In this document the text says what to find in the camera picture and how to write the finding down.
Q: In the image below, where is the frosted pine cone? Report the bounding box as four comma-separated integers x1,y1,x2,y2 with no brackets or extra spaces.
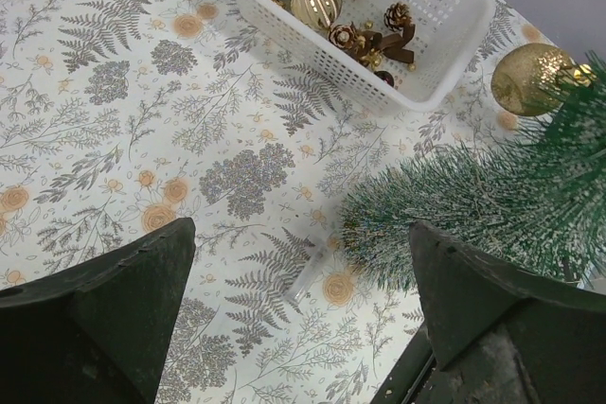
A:
328,24,358,50
383,2,413,32

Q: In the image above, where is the gold glitter bauble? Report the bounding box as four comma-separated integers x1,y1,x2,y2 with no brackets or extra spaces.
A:
490,43,574,116

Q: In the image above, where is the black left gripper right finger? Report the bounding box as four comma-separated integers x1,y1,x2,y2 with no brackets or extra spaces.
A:
410,221,605,403

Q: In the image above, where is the large gold striped bauble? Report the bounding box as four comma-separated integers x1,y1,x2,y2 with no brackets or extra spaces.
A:
291,0,343,30

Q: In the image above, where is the white plastic basket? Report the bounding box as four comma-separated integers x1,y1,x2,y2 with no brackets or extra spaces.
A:
236,0,495,113

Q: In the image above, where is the small green christmas tree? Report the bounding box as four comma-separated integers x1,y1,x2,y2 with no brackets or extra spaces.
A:
338,53,605,290

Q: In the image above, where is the clear plastic tube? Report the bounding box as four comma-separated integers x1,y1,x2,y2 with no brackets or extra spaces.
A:
285,245,329,305

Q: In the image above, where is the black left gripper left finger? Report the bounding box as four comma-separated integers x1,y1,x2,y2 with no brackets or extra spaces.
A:
1,218,195,403

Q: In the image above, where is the floral patterned table mat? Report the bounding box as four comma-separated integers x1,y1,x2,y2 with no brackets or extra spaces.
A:
1,0,544,403

